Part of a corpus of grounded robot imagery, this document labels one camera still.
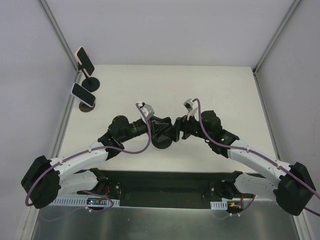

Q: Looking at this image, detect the right aluminium frame post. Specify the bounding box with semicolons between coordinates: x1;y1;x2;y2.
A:
252;0;303;76

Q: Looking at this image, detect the right white cable duct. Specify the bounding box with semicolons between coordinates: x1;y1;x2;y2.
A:
210;200;228;211

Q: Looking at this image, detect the black phone pink case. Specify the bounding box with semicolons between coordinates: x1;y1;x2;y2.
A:
75;46;95;76

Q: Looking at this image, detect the black phone dark case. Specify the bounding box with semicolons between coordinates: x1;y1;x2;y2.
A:
160;126;177;142

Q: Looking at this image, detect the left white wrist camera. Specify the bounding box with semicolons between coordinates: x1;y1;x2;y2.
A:
137;102;155;122

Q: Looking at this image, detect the white cable duct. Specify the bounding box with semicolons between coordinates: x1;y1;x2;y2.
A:
50;196;120;208
210;200;228;211

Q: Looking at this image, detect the left white cable duct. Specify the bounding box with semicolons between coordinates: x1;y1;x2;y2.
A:
50;196;120;208

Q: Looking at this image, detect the black clamp phone stand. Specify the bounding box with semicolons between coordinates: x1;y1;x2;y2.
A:
77;64;100;93

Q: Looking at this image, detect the aluminium frame post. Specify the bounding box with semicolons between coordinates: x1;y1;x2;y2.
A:
37;0;79;73
252;0;303;76

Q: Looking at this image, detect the left aluminium frame post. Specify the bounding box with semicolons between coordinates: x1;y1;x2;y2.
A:
37;0;79;73

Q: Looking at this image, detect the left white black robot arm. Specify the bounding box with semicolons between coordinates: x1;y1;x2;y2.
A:
21;115;172;209

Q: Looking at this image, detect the wooden base wedge phone stand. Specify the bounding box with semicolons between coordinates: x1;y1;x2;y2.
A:
78;102;96;113

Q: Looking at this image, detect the black round base phone stand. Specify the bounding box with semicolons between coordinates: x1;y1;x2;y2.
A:
151;139;173;150

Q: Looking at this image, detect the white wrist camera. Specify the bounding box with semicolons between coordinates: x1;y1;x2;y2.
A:
183;98;198;120
137;102;155;122

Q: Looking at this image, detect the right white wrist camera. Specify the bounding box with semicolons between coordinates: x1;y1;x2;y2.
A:
183;98;198;120

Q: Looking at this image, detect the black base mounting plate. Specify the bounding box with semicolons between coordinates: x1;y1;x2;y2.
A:
93;168;253;209

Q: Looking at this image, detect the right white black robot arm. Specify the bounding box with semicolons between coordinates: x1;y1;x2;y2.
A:
165;110;319;216

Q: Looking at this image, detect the black phone lilac case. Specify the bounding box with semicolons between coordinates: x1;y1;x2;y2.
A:
70;82;96;107

